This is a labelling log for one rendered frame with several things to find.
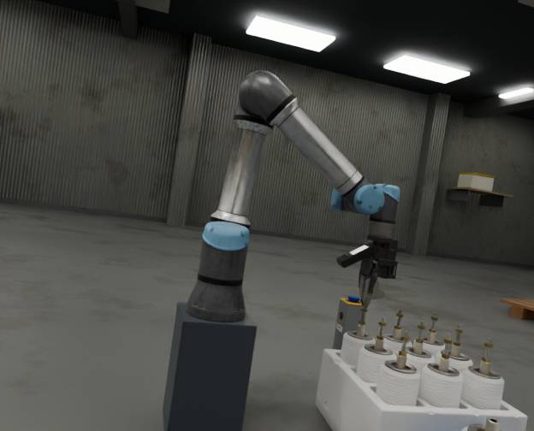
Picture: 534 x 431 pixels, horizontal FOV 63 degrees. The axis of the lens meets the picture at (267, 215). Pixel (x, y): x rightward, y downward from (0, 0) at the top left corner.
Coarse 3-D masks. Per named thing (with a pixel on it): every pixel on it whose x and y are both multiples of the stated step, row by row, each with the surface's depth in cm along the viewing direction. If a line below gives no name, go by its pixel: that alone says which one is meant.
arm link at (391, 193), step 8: (376, 184) 129; (384, 184) 127; (384, 192) 126; (392, 192) 126; (384, 200) 125; (392, 200) 126; (384, 208) 126; (392, 208) 126; (376, 216) 127; (384, 216) 126; (392, 216) 126
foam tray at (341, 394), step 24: (336, 360) 127; (336, 384) 123; (360, 384) 111; (336, 408) 121; (360, 408) 108; (384, 408) 99; (408, 408) 101; (432, 408) 103; (456, 408) 105; (504, 408) 111
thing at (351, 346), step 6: (348, 336) 128; (342, 342) 131; (348, 342) 127; (354, 342) 126; (360, 342) 126; (366, 342) 126; (372, 342) 127; (342, 348) 129; (348, 348) 127; (354, 348) 126; (342, 354) 129; (348, 354) 127; (354, 354) 126; (342, 360) 129; (348, 360) 127; (354, 360) 126
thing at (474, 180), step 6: (462, 174) 863; (468, 174) 846; (474, 174) 836; (480, 174) 837; (462, 180) 860; (468, 180) 844; (474, 180) 836; (480, 180) 840; (486, 180) 843; (492, 180) 846; (462, 186) 858; (468, 186) 841; (474, 186) 837; (480, 186) 840; (486, 186) 844; (492, 186) 847
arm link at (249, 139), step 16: (240, 112) 121; (240, 128) 122; (256, 128) 121; (272, 128) 125; (240, 144) 122; (256, 144) 122; (240, 160) 122; (256, 160) 123; (240, 176) 122; (224, 192) 123; (240, 192) 122; (224, 208) 122; (240, 208) 122; (240, 224) 121
